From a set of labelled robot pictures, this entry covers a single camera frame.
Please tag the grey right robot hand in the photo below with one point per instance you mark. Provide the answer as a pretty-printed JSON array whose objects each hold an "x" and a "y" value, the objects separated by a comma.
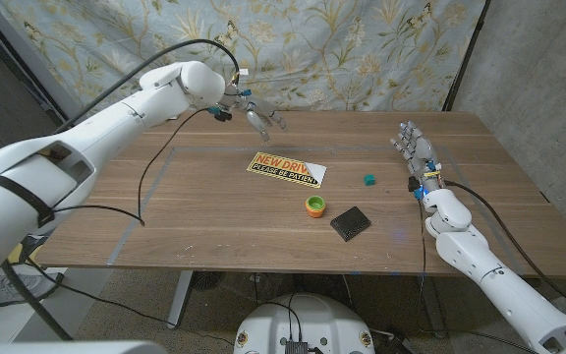
[{"x": 420, "y": 152}]

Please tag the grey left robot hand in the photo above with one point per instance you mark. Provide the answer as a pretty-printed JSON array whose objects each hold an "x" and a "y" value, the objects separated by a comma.
[{"x": 256, "y": 110}]

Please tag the yellow bumper sticker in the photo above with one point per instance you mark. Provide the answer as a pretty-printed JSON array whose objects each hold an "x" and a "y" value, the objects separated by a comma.
[{"x": 273, "y": 164}]

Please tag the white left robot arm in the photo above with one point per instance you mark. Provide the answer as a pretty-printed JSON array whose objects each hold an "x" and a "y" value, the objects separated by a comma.
[{"x": 91, "y": 142}]

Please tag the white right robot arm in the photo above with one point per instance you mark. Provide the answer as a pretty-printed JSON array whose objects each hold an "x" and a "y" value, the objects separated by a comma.
[{"x": 499, "y": 285}]

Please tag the orange cup green inside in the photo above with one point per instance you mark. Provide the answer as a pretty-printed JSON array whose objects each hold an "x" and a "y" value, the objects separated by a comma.
[{"x": 315, "y": 206}]

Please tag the small green cube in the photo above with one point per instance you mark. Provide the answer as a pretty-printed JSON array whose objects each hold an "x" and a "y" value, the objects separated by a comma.
[{"x": 369, "y": 180}]

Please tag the black square textured pad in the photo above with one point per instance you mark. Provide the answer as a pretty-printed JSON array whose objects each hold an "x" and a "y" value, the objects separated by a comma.
[{"x": 351, "y": 223}]

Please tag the black backdrop stand pole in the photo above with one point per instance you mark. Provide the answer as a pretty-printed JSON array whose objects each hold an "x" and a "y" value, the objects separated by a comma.
[{"x": 465, "y": 59}]

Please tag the floral printed backdrop cloth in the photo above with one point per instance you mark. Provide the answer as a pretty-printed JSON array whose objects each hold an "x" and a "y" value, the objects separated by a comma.
[{"x": 361, "y": 49}]

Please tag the grey metal table leg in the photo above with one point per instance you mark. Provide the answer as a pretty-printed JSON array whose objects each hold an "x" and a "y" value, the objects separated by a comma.
[
  {"x": 180, "y": 300},
  {"x": 433, "y": 310}
]

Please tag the black power adapter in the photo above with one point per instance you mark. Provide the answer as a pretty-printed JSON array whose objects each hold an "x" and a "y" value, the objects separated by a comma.
[{"x": 401, "y": 344}]

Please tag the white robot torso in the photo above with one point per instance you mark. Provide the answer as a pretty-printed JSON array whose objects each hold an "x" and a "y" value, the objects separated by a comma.
[{"x": 312, "y": 319}]

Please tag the grey sneaker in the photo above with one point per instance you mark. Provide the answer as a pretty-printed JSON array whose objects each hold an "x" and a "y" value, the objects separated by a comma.
[{"x": 17, "y": 290}]

